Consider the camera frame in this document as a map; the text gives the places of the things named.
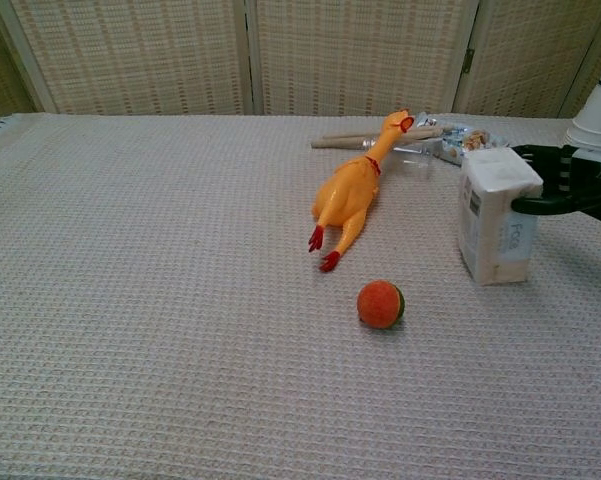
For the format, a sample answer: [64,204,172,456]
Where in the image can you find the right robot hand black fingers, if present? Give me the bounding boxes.
[510,143,601,226]

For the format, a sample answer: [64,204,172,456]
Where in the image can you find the white tissue box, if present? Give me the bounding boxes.
[458,147,546,287]

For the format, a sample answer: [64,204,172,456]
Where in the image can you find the clear plastic snack bag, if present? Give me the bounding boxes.
[412,112,512,167]

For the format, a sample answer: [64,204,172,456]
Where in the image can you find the clear plastic bottle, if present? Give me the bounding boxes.
[363,137,436,174]

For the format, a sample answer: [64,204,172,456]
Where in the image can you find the orange green ball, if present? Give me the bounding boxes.
[356,279,407,330]

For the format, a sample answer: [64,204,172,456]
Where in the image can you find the yellow rubber chicken toy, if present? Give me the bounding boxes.
[307,108,415,273]

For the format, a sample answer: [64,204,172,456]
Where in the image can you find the wooden stick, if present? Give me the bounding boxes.
[322,125,446,141]
[310,135,379,150]

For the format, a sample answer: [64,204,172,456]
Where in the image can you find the beige woven tablecloth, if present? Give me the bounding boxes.
[0,112,601,480]

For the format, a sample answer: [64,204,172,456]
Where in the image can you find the woven folding screen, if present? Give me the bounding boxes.
[0,0,601,120]

